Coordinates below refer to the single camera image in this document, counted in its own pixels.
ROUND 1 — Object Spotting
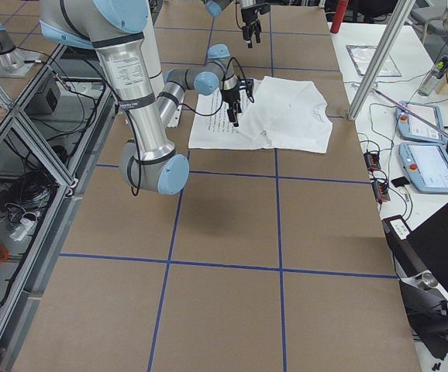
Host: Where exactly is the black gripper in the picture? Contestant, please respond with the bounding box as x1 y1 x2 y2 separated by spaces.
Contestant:
238 0 271 49
221 77 254 128

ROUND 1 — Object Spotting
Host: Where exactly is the white long-sleeve printed shirt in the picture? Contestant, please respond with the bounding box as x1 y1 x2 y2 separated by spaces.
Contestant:
188 76 333 153

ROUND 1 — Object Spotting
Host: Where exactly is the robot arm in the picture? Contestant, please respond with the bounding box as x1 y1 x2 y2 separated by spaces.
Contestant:
40 1 253 195
203 0 271 49

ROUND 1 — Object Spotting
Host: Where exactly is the red cylinder bottle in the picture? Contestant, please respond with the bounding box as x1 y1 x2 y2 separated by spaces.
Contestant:
330 0 349 34

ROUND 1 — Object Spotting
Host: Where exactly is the upper black orange adapter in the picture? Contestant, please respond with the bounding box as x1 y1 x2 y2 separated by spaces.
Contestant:
364 151 381 171

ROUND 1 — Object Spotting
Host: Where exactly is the black orange adapter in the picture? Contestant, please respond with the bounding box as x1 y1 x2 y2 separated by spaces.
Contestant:
364 151 381 171
371 180 391 204

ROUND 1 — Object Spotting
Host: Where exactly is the lower black orange adapter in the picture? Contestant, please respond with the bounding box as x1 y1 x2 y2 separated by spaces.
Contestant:
371 180 391 204

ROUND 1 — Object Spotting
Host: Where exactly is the upper blue teach pendant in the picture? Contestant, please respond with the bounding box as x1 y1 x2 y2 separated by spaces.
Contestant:
396 101 446 144

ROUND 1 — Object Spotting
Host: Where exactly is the blue teach pendant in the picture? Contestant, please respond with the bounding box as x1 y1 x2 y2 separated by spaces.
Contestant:
396 101 446 144
398 142 448 195

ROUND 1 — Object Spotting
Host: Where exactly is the grey control box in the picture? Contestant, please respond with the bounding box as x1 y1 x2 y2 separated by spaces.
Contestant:
25 74 60 115

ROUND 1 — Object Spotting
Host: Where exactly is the lower blue teach pendant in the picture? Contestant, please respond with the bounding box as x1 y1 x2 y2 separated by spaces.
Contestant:
398 142 448 195

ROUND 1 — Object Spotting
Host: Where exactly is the grabber reacher tool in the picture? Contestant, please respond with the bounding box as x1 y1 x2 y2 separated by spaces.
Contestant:
369 87 448 139

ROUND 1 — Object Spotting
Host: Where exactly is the white power strip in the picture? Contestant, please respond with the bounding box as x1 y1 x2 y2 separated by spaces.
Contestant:
9 215 36 242

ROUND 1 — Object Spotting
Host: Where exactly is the black laptop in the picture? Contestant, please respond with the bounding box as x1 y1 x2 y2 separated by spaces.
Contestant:
382 202 448 292

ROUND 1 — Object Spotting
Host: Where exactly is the aluminium frame post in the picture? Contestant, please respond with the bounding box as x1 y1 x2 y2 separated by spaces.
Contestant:
346 0 415 121

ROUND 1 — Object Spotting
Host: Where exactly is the aluminium extrusion frame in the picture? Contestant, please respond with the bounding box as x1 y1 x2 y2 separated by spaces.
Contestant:
0 46 117 369

